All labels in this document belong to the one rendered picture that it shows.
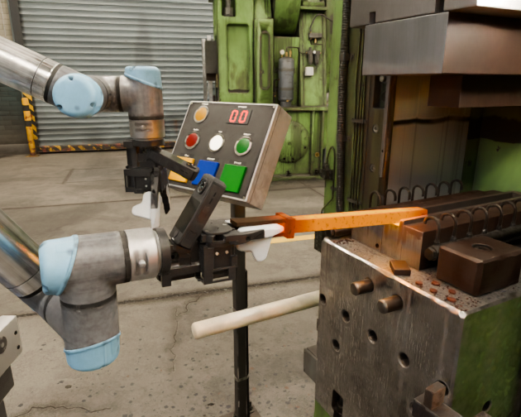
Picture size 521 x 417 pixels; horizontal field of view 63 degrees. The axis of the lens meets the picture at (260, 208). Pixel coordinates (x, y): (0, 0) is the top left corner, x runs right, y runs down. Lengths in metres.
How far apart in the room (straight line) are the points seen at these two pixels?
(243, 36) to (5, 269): 5.10
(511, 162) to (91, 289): 1.06
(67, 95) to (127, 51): 7.74
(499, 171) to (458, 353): 0.66
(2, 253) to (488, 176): 1.15
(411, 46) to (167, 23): 7.91
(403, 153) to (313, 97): 4.62
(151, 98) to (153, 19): 7.67
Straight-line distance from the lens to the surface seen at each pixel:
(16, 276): 0.72
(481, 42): 0.87
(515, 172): 1.29
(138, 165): 0.99
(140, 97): 0.95
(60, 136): 8.70
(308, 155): 5.73
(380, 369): 0.94
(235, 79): 5.58
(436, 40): 0.81
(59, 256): 0.60
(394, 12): 0.89
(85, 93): 0.82
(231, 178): 1.14
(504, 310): 0.83
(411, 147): 1.15
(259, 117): 1.19
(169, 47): 8.59
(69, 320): 0.65
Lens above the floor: 1.26
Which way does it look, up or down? 17 degrees down
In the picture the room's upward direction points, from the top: straight up
